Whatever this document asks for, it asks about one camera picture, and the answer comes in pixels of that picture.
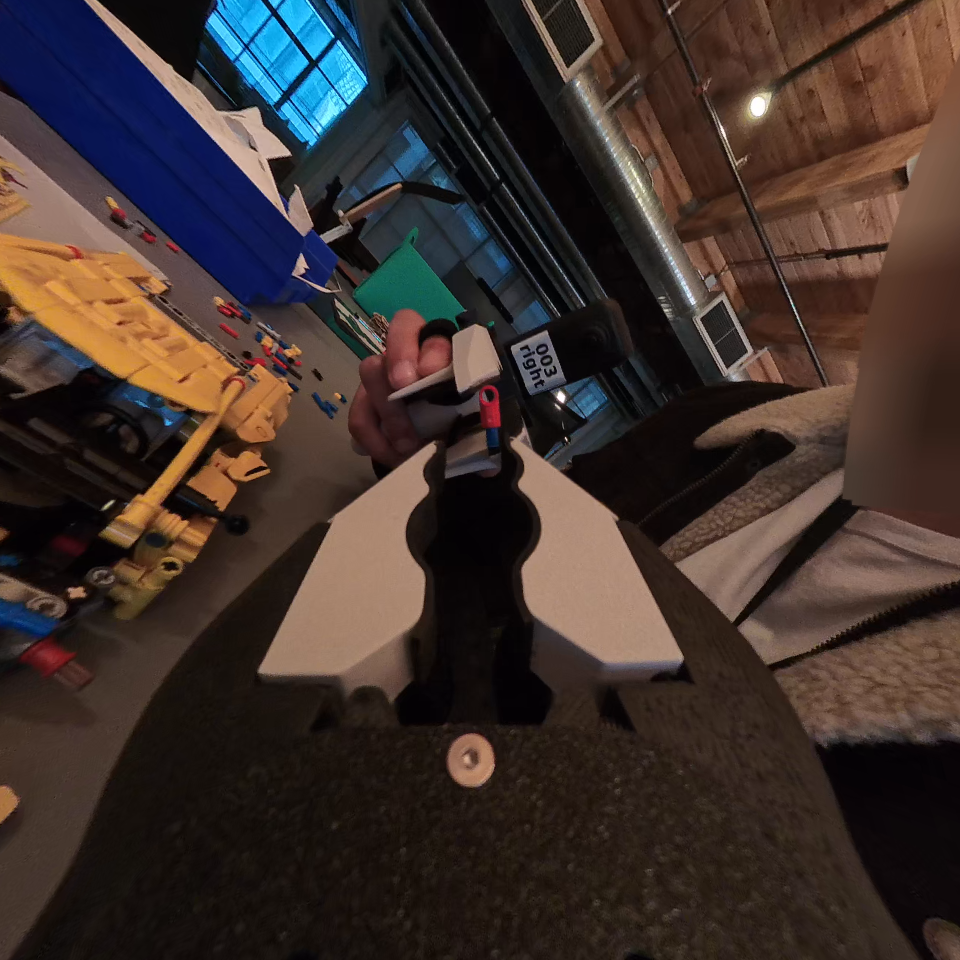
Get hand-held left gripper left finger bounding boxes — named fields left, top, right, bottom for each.
left=257, top=441, right=441, bottom=708

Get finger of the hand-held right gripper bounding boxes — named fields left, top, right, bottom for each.
left=453, top=324, right=505, bottom=394
left=442, top=431, right=502, bottom=480

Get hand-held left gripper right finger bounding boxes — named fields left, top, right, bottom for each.
left=512, top=438, right=685, bottom=687

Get pile of small coloured pins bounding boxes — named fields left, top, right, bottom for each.
left=105, top=195, right=351, bottom=423

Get wooden metal jointed arm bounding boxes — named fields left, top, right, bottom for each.
left=311, top=180, right=468, bottom=250

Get person's right hand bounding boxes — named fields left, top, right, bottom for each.
left=348, top=309, right=460, bottom=483

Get green plastic board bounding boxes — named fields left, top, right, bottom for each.
left=352, top=228, right=468, bottom=355

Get small tan toy model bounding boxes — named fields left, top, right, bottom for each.
left=330, top=296, right=393, bottom=355

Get white air vent grille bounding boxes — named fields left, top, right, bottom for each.
left=521, top=0, right=606, bottom=85
left=691, top=292, right=756, bottom=378

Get tall paned window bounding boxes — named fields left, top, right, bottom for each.
left=337, top=123, right=618, bottom=453

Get crumpled white printed bags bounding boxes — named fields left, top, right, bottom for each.
left=82, top=0, right=336, bottom=295

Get yellow toy car model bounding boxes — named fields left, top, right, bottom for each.
left=0, top=232, right=295, bottom=678

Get large paned window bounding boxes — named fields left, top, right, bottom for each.
left=202, top=0, right=370, bottom=149

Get blue plastic bin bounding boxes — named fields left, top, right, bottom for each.
left=0, top=0, right=340, bottom=306

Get silver ventilation duct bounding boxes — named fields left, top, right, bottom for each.
left=555, top=71, right=753, bottom=385

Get black lanyard strap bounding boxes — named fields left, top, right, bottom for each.
left=731, top=498, right=861, bottom=629

